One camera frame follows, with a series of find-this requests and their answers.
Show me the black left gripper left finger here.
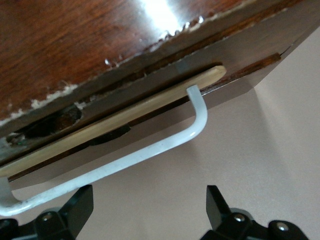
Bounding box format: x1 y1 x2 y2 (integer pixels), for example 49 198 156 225
17 184 94 240

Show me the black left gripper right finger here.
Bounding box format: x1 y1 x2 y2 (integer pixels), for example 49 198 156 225
201 184 267 240

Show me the dark brown wooden cabinet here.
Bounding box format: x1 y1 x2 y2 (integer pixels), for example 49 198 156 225
0 0 320 161

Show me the light wood drawer white handle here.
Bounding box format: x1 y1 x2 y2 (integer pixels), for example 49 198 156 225
0 41 302 218

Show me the brown table cover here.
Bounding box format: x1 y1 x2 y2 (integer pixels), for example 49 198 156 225
0 33 320 240

